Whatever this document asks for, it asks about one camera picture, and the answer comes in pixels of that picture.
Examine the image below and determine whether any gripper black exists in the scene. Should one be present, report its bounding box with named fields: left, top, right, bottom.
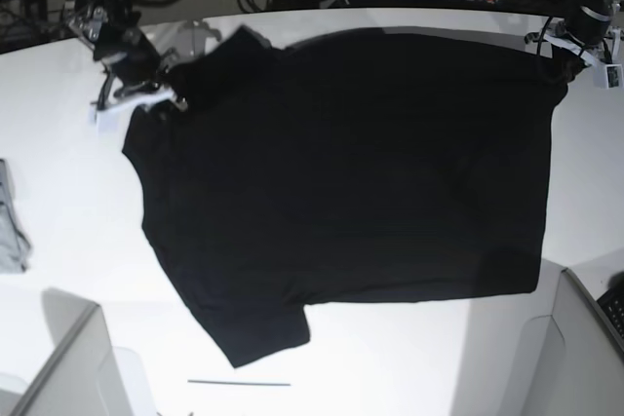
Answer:
left=525, top=4, right=612, bottom=65
left=90, top=25, right=186, bottom=117

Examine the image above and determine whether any black T-shirt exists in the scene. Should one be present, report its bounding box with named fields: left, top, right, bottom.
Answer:
left=123, top=29, right=568, bottom=367

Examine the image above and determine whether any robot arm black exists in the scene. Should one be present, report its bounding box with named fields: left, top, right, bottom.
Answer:
left=525, top=0, right=623, bottom=73
left=61, top=0, right=187, bottom=125

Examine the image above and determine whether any grey folded cloth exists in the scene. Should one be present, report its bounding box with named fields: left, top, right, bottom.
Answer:
left=1, top=160, right=30, bottom=274

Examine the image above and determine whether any grey partition left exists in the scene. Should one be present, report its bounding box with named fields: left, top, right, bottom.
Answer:
left=9, top=303, right=135, bottom=415

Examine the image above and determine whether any black keyboard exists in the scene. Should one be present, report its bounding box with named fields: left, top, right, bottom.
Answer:
left=598, top=288, right=624, bottom=338

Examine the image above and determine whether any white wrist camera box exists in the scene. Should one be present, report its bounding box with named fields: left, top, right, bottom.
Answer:
left=594, top=62, right=623, bottom=90
left=90, top=110, right=119, bottom=133

